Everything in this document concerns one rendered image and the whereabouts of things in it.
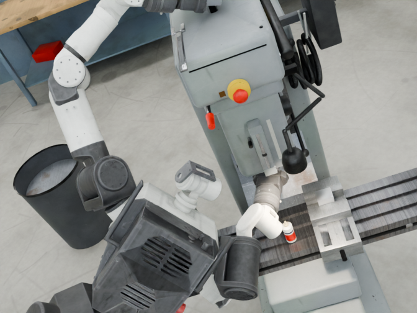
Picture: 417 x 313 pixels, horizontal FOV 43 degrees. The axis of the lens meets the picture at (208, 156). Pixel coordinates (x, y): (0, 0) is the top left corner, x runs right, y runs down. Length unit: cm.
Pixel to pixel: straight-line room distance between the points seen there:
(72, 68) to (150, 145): 311
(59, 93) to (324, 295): 125
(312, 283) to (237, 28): 107
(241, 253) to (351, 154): 234
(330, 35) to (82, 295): 115
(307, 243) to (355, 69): 253
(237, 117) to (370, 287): 142
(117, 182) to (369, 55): 347
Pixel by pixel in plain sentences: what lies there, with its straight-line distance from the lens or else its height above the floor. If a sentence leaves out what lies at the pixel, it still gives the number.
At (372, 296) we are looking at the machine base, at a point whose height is 20.
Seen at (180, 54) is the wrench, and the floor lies 190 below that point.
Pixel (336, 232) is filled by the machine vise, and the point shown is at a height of 97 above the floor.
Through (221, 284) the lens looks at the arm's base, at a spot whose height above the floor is 144.
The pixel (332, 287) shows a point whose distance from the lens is 208.
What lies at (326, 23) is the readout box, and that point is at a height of 161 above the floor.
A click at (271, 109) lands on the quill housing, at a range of 165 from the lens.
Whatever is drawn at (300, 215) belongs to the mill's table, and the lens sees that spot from 220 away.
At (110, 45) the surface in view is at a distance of 572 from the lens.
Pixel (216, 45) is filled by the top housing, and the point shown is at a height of 189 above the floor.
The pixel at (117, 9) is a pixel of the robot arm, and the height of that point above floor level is 201.
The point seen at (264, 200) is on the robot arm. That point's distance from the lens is 177.
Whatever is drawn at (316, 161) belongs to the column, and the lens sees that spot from 245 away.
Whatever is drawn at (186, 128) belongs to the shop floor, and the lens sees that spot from 442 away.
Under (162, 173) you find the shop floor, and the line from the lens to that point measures 411.
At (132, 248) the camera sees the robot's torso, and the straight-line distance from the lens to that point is 126.
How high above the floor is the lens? 255
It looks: 39 degrees down
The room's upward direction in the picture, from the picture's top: 25 degrees counter-clockwise
